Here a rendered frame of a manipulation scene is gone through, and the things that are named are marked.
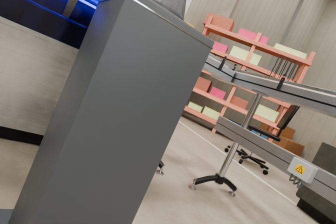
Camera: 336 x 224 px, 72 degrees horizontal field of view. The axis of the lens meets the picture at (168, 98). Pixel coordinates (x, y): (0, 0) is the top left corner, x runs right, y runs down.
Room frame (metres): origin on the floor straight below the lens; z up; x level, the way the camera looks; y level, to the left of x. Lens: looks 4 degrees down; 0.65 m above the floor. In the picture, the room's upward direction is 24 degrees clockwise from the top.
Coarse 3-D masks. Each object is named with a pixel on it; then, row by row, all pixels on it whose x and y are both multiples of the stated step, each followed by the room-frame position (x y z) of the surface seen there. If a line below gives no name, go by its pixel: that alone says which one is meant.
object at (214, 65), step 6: (210, 54) 1.80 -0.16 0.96; (210, 60) 1.78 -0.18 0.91; (216, 60) 1.92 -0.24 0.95; (222, 60) 1.83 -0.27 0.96; (204, 66) 1.77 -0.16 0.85; (210, 66) 1.79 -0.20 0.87; (216, 66) 1.82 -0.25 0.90; (222, 66) 1.84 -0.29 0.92; (228, 66) 1.99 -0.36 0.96; (210, 72) 1.90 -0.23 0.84; (216, 72) 1.83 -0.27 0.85; (222, 72) 1.86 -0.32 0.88; (228, 72) 1.89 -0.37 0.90; (234, 72) 1.92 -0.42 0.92; (222, 78) 1.94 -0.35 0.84; (228, 78) 1.91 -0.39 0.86
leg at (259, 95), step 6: (252, 90) 1.75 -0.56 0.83; (258, 96) 1.72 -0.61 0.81; (252, 102) 1.73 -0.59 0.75; (258, 102) 1.72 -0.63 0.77; (252, 108) 1.72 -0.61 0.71; (246, 114) 1.74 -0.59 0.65; (252, 114) 1.72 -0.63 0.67; (246, 120) 1.72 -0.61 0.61; (246, 126) 1.72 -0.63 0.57; (234, 144) 1.72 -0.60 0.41; (234, 150) 1.72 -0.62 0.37; (228, 156) 1.72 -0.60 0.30; (228, 162) 1.72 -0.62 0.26; (222, 168) 1.72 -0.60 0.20; (222, 174) 1.72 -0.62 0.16
